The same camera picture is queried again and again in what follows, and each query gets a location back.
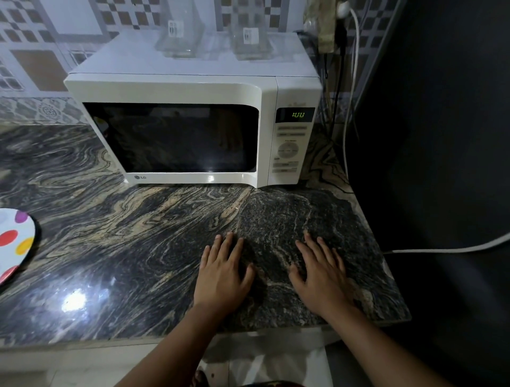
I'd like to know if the black appliance cable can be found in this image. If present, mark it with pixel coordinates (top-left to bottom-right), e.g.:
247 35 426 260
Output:
326 20 347 136

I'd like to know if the person's right forearm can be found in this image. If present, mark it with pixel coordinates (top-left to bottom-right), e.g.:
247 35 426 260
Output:
322 302 453 387

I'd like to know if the person's left forearm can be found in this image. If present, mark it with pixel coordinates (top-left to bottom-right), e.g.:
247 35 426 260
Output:
113 305 224 387

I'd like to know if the clear plastic sandwich package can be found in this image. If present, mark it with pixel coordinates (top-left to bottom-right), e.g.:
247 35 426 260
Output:
154 0 206 58
229 0 275 61

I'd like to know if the polka dot plate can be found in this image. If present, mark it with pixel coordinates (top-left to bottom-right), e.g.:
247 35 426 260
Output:
0 208 37 286

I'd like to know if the person's left hand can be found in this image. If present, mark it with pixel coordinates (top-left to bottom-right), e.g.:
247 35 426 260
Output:
193 232 256 316

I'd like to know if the silver refrigerator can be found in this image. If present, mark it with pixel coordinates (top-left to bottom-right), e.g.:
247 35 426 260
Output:
344 0 510 387

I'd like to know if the person's right hand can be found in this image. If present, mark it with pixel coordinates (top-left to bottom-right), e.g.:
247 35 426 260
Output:
288 231 353 319

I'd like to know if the beige wall power strip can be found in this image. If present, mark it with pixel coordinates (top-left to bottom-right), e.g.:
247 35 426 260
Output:
304 0 339 54

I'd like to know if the kitchen base cabinet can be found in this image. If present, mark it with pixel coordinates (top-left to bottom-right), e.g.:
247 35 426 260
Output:
0 331 339 387

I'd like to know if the white microwave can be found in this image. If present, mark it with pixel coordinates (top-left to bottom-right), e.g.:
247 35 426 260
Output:
63 30 324 189

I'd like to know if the white plug cable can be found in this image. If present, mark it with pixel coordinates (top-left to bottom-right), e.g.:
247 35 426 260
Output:
336 1 510 255

